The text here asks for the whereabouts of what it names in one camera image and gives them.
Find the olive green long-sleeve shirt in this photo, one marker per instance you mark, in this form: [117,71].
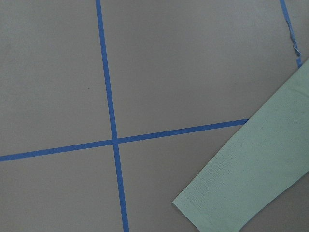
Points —
[266,156]

